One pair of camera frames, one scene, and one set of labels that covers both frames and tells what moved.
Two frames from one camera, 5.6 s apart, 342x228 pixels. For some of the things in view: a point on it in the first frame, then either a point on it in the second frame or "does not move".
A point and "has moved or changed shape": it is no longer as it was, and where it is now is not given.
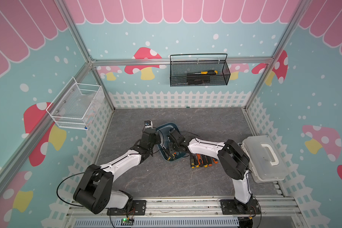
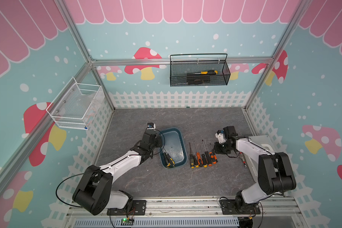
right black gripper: x=170 y=148 to x=217 y=150
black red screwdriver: x=200 y=161 does not move
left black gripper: x=158 y=139 does not move
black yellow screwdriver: x=204 y=161 does not move
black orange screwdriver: x=209 y=161 does not move
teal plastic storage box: x=164 y=129 has moved or changed shape
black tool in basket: x=197 y=79 does not move
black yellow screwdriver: x=168 y=157 to x=168 y=163
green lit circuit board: x=125 y=222 does not move
